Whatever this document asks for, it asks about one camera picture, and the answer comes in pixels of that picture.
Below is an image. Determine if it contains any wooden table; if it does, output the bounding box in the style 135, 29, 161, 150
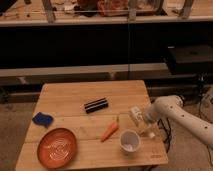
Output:
14, 79, 169, 171

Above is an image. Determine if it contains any orange toy carrot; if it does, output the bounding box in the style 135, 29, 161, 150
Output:
101, 118, 119, 142

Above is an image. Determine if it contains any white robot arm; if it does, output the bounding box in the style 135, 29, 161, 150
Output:
144, 95, 213, 150

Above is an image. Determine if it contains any long wooden workbench shelf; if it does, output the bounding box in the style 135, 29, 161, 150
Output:
0, 0, 213, 27

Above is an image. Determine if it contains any black box on shelf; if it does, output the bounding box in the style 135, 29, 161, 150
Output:
165, 45, 213, 75

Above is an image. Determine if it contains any blue crumpled cloth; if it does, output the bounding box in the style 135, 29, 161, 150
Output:
32, 112, 53, 128

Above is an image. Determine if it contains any white plastic bottle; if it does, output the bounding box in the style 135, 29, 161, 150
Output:
129, 106, 155, 138

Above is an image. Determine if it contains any black striped rectangular block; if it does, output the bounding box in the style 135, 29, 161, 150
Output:
84, 98, 109, 114

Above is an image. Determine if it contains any orange ceramic bowl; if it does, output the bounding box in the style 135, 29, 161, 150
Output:
37, 128, 78, 169

